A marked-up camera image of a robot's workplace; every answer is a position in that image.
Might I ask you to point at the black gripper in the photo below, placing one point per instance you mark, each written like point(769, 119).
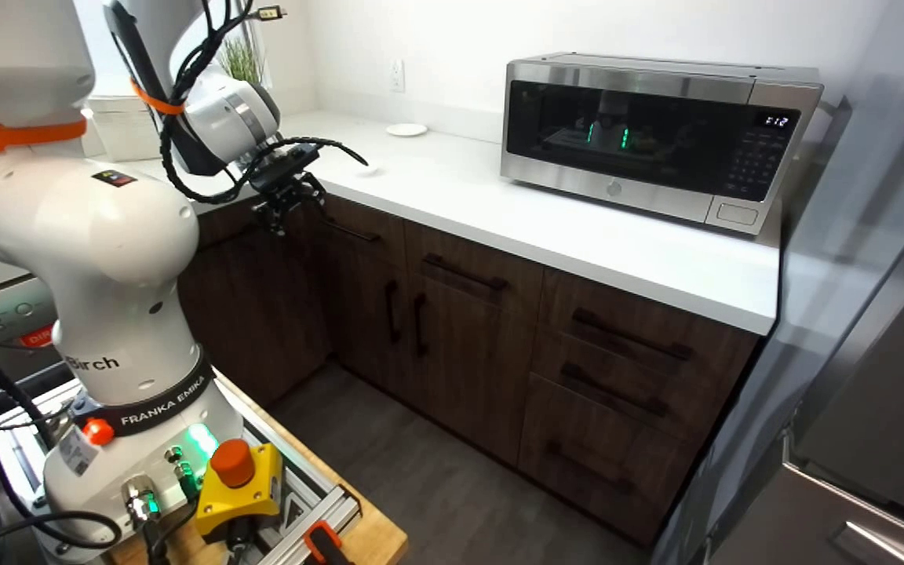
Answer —
point(286, 190)

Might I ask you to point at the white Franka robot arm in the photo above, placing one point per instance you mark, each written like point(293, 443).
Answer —
point(109, 240)

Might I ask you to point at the dark wood cabinet door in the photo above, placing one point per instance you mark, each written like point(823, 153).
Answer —
point(472, 377)
point(360, 325)

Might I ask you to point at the white plate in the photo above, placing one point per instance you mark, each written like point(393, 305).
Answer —
point(407, 130)

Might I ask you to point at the green potted plant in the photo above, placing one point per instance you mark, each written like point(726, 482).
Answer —
point(244, 63)

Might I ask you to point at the white box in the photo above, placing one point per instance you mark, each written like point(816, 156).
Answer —
point(124, 130)

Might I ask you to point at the yellow emergency stop button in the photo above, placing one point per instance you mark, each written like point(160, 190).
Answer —
point(235, 490)

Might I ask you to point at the grey electronics box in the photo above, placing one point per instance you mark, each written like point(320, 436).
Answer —
point(6, 314)

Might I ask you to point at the orange black clamp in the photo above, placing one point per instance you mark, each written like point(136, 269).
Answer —
point(323, 543)

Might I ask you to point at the light wooden robot cart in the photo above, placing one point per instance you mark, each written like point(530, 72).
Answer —
point(375, 539)

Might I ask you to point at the stainless steel microwave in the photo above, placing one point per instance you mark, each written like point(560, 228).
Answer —
point(661, 135)

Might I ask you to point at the grey steel refrigerator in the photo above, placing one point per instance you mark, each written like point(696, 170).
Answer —
point(872, 398)

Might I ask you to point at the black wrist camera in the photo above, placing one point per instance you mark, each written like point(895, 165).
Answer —
point(284, 160)

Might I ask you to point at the white wall outlet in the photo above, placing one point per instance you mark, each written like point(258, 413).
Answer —
point(395, 76)

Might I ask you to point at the aluminium profile rail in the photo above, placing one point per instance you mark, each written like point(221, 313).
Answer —
point(329, 508)

